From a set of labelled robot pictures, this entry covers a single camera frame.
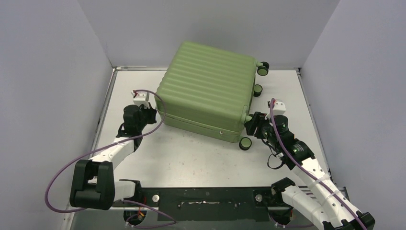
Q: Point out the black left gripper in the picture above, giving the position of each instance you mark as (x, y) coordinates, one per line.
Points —
(151, 111)

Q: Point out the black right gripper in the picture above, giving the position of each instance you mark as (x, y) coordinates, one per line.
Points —
(252, 123)

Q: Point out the green suitcase with blue lining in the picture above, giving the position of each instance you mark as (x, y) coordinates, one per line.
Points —
(209, 91)

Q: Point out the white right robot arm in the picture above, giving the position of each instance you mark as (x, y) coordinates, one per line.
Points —
(329, 209)

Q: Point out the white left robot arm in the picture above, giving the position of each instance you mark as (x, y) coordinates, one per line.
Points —
(94, 184)

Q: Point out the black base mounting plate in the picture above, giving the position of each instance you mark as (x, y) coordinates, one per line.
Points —
(215, 203)

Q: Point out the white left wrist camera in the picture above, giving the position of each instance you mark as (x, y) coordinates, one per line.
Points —
(141, 98)

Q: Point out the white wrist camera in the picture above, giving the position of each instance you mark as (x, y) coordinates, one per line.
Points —
(141, 98)
(277, 107)

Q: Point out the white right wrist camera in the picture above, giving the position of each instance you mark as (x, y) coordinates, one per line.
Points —
(277, 107)

